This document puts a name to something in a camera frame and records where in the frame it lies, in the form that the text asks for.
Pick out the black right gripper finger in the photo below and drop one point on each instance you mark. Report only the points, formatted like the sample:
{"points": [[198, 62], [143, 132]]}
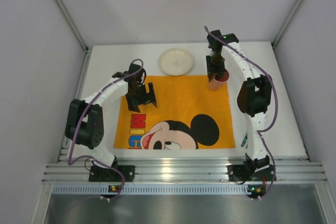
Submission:
{"points": [[209, 68], [222, 76]]}

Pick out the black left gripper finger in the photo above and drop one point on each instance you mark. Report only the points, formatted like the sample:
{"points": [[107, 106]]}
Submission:
{"points": [[132, 103], [150, 96]]}

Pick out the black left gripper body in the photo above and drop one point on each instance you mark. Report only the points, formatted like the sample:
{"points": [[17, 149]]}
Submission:
{"points": [[142, 98]]}

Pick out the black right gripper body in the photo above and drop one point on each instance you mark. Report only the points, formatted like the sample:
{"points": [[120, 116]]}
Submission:
{"points": [[214, 64]]}

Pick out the pink plastic cup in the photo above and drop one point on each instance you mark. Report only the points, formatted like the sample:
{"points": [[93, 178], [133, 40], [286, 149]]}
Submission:
{"points": [[215, 84]]}

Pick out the cream round plate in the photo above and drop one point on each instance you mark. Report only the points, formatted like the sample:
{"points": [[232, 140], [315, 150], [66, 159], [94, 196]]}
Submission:
{"points": [[176, 62]]}

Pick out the orange Mickey Mouse placemat cloth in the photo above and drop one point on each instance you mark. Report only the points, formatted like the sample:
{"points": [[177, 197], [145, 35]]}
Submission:
{"points": [[188, 116]]}

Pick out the teal handled fork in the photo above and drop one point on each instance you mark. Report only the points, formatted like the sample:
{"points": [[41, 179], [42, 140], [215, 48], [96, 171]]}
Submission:
{"points": [[244, 142]]}

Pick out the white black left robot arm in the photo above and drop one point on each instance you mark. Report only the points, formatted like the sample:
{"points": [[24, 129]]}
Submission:
{"points": [[85, 121]]}

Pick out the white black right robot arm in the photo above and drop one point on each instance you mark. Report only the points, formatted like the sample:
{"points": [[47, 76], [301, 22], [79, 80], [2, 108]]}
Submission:
{"points": [[253, 98]]}

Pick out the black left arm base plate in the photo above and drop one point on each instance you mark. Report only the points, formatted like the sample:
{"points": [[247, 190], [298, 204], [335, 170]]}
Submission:
{"points": [[99, 174]]}

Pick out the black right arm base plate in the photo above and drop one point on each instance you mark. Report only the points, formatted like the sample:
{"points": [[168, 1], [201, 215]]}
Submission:
{"points": [[240, 174]]}

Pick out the slotted grey cable duct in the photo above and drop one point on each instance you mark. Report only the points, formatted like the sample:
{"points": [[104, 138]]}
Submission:
{"points": [[158, 189]]}

